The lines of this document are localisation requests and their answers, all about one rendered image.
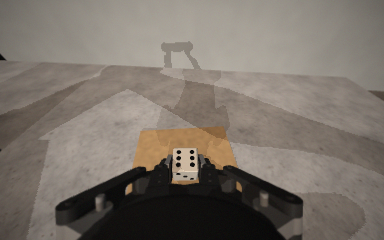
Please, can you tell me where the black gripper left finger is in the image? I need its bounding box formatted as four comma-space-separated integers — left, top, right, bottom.
55, 154, 173, 240

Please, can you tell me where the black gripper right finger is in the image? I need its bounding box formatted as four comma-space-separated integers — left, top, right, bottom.
198, 154, 303, 240

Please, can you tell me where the tan flat mat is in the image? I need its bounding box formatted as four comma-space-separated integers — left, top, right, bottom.
132, 126, 238, 171

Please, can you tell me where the white die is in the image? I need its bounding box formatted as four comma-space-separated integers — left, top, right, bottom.
172, 148, 199, 181

